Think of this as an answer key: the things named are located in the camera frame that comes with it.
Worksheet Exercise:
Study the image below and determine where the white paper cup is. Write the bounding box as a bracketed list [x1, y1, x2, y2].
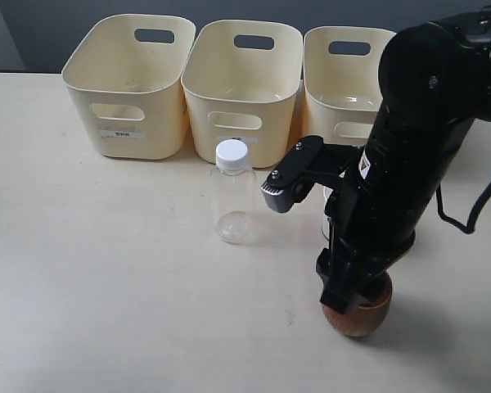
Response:
[322, 187, 332, 240]

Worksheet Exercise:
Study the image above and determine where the cream plastic bin middle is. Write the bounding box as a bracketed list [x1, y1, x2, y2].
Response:
[181, 20, 303, 168]

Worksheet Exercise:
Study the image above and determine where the cream plastic bin right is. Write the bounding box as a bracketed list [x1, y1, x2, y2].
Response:
[302, 26, 395, 146]

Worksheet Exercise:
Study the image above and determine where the cream plastic bin left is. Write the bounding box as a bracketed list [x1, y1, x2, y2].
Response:
[61, 14, 196, 160]

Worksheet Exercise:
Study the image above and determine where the clear plastic bottle white cap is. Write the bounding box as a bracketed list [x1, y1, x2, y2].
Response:
[210, 139, 256, 244]

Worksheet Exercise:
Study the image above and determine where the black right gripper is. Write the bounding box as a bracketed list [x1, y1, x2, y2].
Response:
[316, 143, 417, 314]

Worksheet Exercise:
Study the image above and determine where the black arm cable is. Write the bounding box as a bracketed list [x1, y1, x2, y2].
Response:
[435, 161, 491, 236]

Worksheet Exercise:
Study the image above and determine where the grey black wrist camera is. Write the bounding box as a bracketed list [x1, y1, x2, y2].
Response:
[261, 135, 324, 214]

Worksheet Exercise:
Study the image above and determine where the cream plastic bin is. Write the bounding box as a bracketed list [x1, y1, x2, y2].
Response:
[302, 26, 395, 146]
[181, 20, 303, 168]
[61, 14, 196, 160]

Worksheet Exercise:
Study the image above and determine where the brown wooden cup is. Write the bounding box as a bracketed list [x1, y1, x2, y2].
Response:
[322, 273, 393, 338]

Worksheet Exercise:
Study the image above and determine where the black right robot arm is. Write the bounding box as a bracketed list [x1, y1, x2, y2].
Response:
[317, 5, 491, 314]

